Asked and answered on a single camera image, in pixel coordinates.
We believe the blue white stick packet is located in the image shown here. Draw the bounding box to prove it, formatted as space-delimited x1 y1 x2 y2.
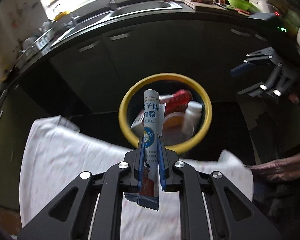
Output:
125 89 165 211

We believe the crushed red soda can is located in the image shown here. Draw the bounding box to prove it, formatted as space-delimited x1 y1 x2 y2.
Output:
159 89 193 116

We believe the person's left forearm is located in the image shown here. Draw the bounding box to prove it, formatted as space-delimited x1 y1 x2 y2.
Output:
247 153 300 181

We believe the yellow rimmed trash bin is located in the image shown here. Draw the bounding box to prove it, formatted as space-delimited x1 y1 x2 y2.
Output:
118 73 212 156

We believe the white plastic bottle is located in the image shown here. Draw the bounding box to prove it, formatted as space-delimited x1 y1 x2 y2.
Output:
181 101 203 139

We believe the green plastic bowl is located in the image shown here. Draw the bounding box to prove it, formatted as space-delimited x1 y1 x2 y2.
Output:
228 0 251 11

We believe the white floral tablecloth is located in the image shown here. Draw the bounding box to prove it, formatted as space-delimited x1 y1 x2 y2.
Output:
18 116 253 239

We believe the stainless steel double sink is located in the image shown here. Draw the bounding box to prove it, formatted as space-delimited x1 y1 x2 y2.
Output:
51 1 182 47

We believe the small steel faucet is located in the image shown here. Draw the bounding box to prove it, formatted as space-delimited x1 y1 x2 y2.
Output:
52 3 81 27

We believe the white dish rack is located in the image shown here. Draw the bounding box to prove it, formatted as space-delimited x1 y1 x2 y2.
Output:
20 27 56 57

